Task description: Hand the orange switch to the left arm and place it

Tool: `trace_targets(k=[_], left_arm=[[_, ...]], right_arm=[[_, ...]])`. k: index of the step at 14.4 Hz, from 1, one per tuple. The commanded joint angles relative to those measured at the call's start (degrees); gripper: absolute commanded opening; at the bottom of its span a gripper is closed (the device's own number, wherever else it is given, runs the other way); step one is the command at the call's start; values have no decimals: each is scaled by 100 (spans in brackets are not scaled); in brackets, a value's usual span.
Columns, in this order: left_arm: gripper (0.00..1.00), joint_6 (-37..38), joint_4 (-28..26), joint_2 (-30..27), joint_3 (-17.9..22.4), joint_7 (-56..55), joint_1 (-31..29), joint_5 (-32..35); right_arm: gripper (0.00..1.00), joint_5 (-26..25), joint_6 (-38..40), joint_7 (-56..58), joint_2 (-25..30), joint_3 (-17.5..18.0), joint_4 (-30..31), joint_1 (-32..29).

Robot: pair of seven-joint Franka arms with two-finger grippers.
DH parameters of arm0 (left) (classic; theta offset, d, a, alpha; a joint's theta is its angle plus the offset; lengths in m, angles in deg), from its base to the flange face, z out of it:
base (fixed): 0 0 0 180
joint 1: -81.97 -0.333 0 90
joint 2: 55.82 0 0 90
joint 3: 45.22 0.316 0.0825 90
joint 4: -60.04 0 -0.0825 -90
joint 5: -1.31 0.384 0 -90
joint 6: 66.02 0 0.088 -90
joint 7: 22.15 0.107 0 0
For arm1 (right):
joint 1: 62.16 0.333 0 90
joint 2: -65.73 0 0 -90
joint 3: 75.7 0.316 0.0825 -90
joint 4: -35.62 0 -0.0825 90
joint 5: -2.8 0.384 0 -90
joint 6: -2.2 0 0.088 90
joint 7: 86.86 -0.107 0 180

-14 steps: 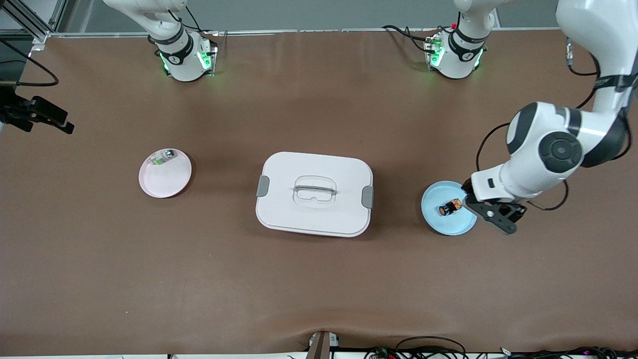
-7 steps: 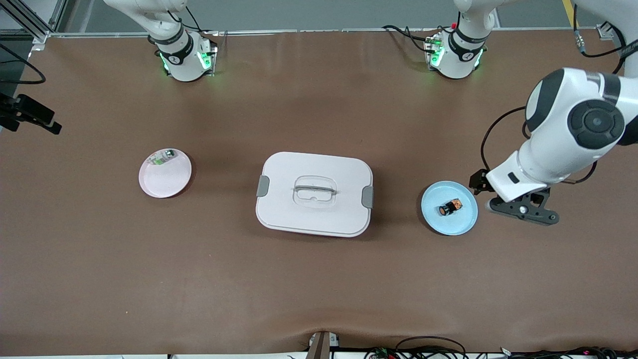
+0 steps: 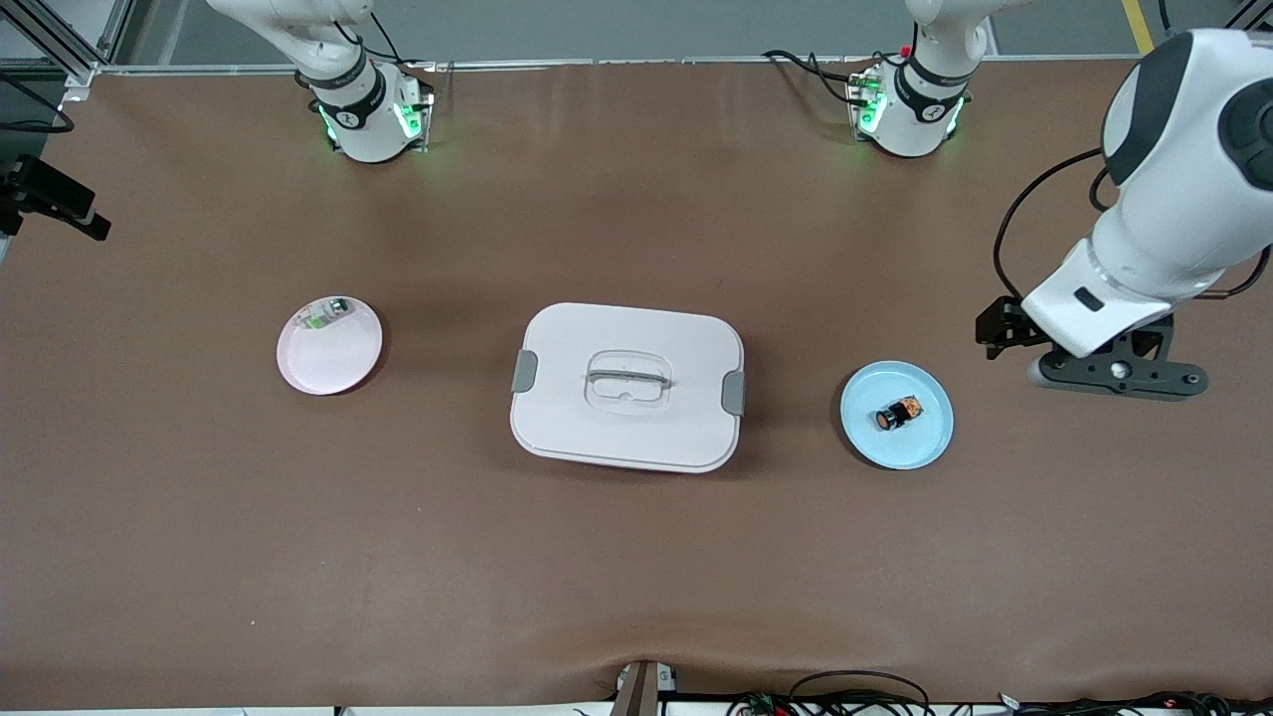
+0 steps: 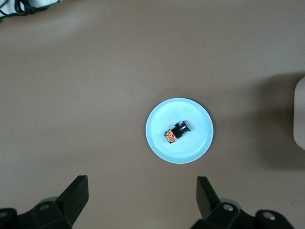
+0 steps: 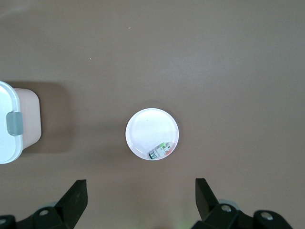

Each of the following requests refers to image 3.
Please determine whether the small orange black switch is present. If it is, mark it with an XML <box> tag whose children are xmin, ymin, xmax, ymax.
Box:
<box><xmin>875</xmin><ymin>396</ymin><xmax>924</xmax><ymax>434</ymax></box>

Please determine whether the white lidded plastic box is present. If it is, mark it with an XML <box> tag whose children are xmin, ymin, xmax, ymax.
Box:
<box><xmin>509</xmin><ymin>302</ymin><xmax>747</xmax><ymax>474</ymax></box>

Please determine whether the light blue round plate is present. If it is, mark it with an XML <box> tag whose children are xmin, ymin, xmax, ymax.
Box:
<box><xmin>840</xmin><ymin>360</ymin><xmax>955</xmax><ymax>470</ymax></box>

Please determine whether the pink round plate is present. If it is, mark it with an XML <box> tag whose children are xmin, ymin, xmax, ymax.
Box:
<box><xmin>276</xmin><ymin>295</ymin><xmax>384</xmax><ymax>397</ymax></box>

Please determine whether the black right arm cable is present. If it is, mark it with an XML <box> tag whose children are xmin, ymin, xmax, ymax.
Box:
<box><xmin>0</xmin><ymin>73</ymin><xmax>77</xmax><ymax>135</ymax></box>

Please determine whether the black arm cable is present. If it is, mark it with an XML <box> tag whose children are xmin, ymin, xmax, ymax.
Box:
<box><xmin>0</xmin><ymin>73</ymin><xmax>77</xmax><ymax>135</ymax></box>
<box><xmin>992</xmin><ymin>147</ymin><xmax>1107</xmax><ymax>301</ymax></box>

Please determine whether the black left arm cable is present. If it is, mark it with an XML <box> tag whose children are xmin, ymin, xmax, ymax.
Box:
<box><xmin>992</xmin><ymin>147</ymin><xmax>1107</xmax><ymax>301</ymax></box>

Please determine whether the small green white switch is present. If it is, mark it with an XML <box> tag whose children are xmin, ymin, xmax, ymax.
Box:
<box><xmin>303</xmin><ymin>297</ymin><xmax>357</xmax><ymax>331</ymax></box>

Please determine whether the black looped cable bundle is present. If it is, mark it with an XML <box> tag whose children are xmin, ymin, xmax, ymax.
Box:
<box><xmin>726</xmin><ymin>669</ymin><xmax>936</xmax><ymax>716</ymax></box>

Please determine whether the clear box lid handle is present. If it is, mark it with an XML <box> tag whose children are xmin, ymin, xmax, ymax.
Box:
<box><xmin>585</xmin><ymin>366</ymin><xmax>673</xmax><ymax>393</ymax></box>

